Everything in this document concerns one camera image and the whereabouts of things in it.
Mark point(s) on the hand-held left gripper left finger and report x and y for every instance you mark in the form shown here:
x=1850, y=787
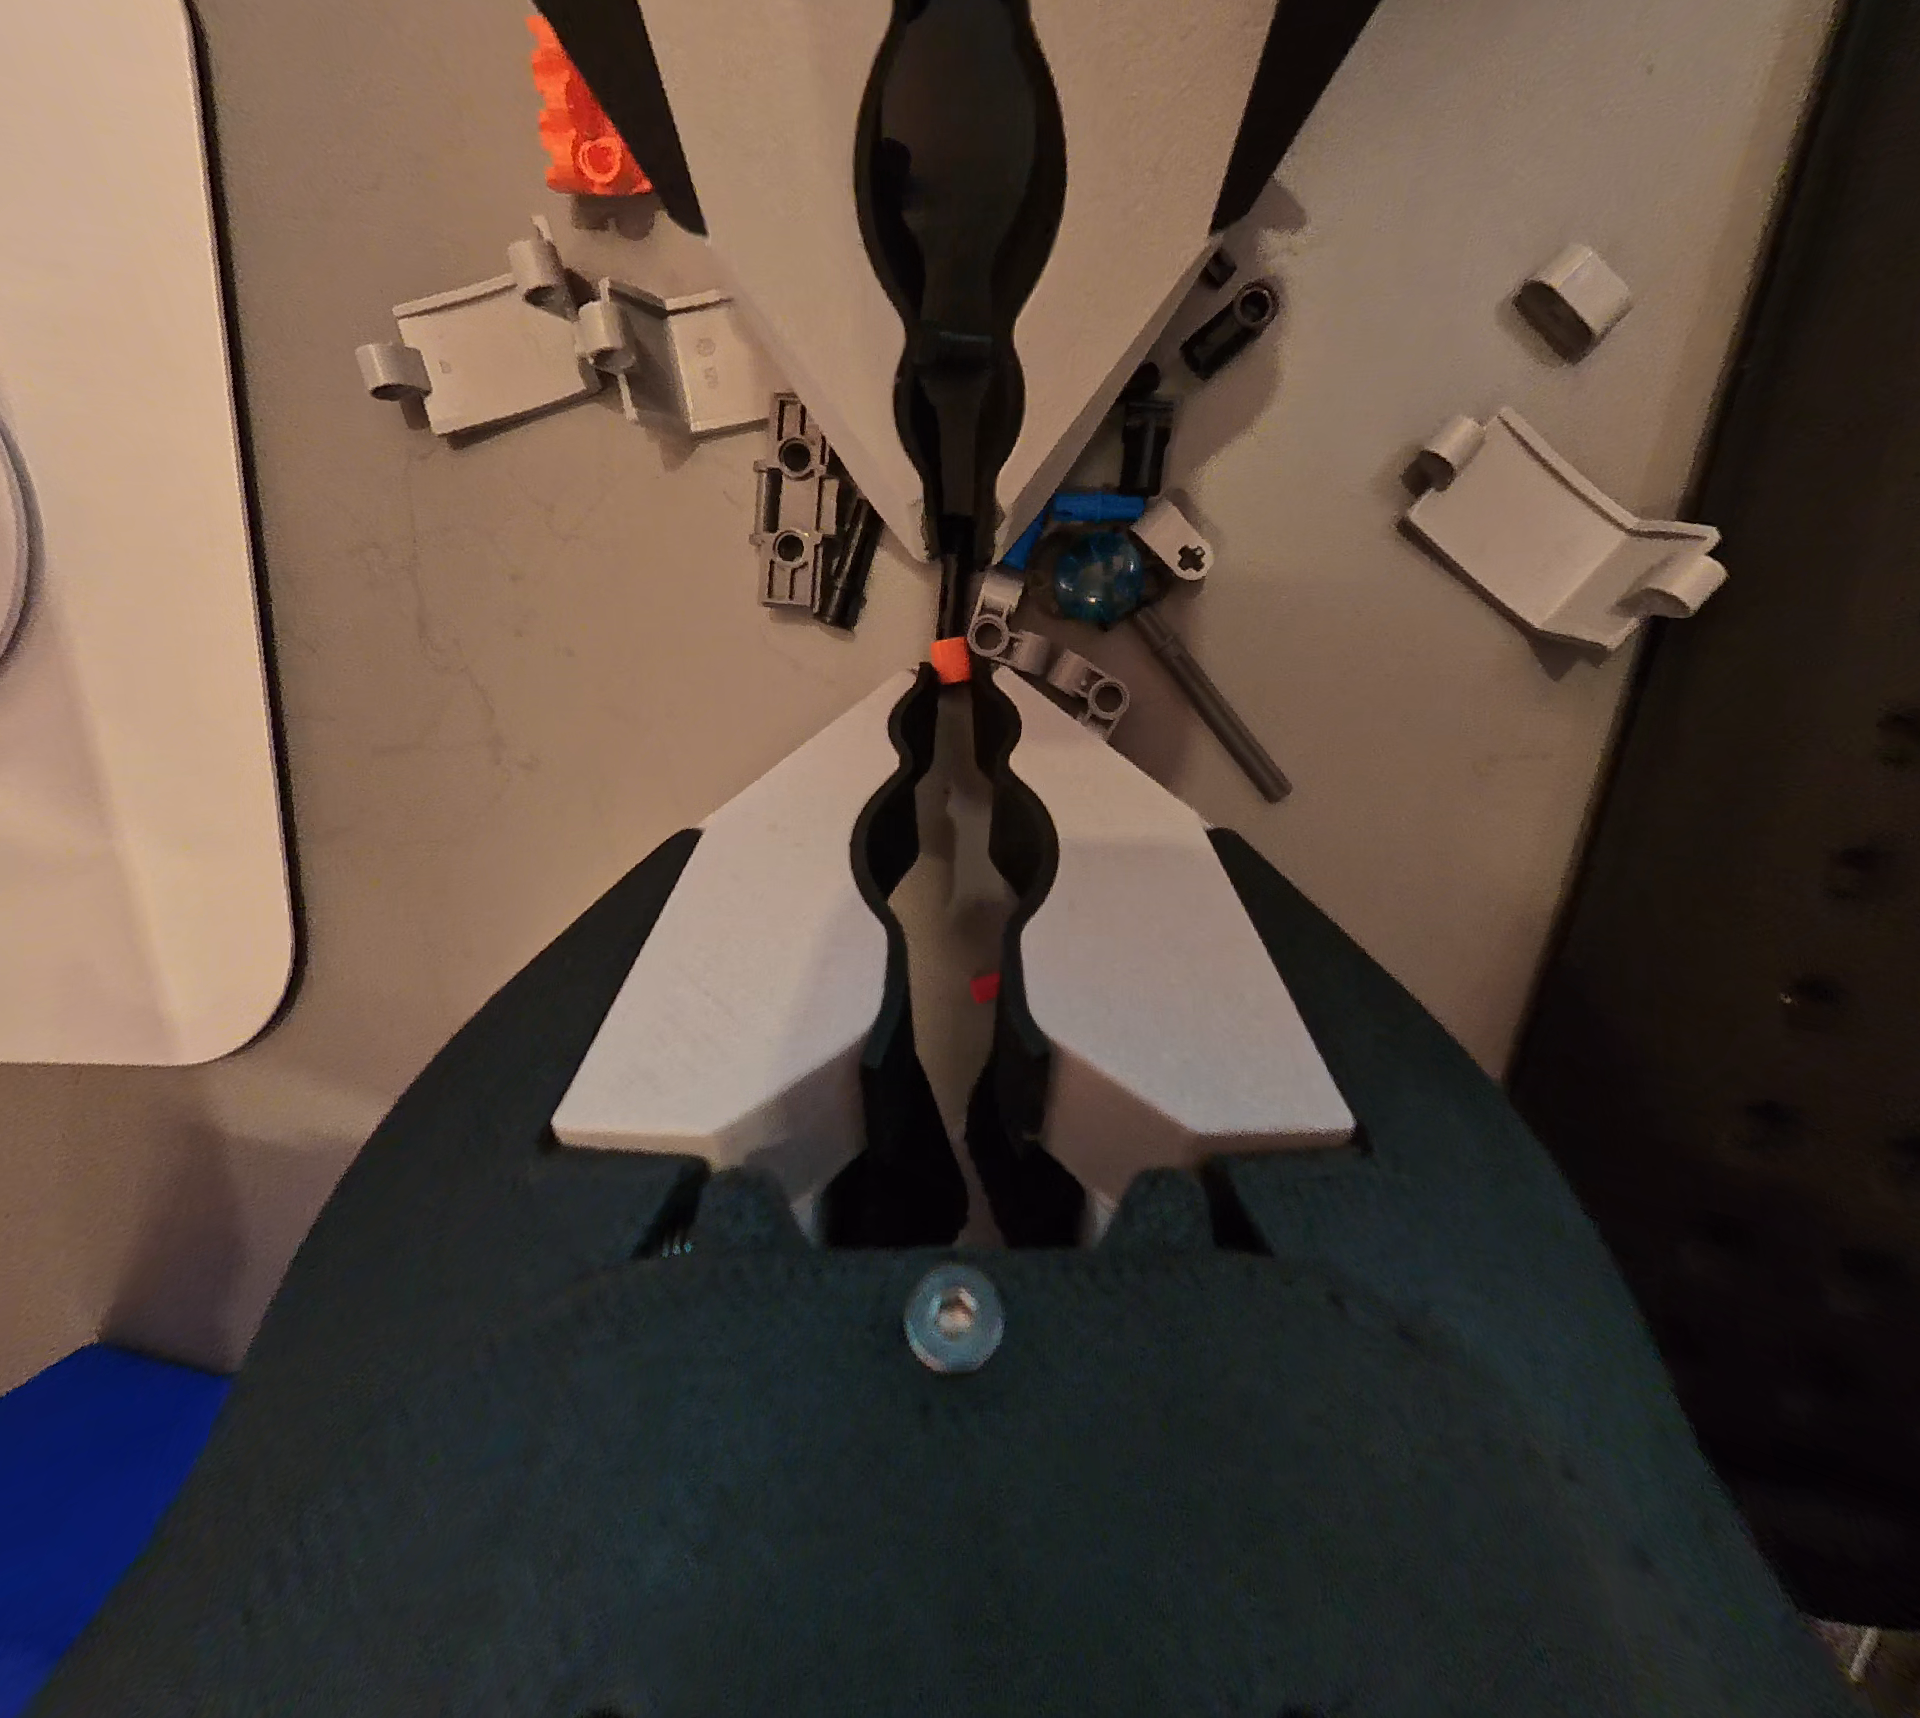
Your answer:
x=721, y=998

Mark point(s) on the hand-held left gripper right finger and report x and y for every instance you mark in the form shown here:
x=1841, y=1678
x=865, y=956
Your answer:
x=1185, y=998

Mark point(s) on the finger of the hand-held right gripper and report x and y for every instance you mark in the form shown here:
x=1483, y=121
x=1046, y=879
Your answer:
x=750, y=22
x=1170, y=22

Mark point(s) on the orange bush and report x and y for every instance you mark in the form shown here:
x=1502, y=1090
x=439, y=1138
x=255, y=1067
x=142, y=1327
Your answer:
x=950, y=665

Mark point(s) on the black axle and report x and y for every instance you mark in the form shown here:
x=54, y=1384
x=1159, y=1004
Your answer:
x=950, y=593

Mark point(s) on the blue plastic bin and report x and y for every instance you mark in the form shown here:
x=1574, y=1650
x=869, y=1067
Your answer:
x=75, y=1522

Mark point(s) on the orange sloped panel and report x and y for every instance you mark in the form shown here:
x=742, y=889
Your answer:
x=593, y=143

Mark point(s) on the black pin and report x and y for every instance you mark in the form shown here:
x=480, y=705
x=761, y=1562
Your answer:
x=848, y=562
x=1219, y=267

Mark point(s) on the dark grey axle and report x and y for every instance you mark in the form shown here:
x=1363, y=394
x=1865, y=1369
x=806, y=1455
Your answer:
x=1223, y=713

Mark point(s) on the black pin connector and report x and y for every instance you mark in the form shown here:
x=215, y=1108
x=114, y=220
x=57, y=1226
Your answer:
x=1231, y=327

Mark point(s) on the light grey cross connector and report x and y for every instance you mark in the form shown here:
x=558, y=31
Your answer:
x=999, y=622
x=1094, y=695

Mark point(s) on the black axle connector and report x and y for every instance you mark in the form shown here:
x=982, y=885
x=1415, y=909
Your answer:
x=1149, y=442

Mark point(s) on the blue transparent dome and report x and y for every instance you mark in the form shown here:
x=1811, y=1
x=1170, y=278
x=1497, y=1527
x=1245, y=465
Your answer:
x=1094, y=579

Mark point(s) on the light grey axle connector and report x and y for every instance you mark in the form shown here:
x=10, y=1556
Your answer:
x=1179, y=548

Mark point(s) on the blue pin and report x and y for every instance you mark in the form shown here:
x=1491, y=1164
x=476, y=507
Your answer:
x=1094, y=507

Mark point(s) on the small grey beam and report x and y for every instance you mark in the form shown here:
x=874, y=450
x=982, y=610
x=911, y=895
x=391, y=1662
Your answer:
x=1573, y=305

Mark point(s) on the black dimpled pad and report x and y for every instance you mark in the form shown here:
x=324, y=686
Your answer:
x=1771, y=849

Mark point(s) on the white book stand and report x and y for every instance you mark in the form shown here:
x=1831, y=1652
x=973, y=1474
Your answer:
x=121, y=472

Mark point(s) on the dark grey frame connector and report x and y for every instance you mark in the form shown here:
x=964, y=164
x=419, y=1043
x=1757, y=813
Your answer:
x=790, y=503

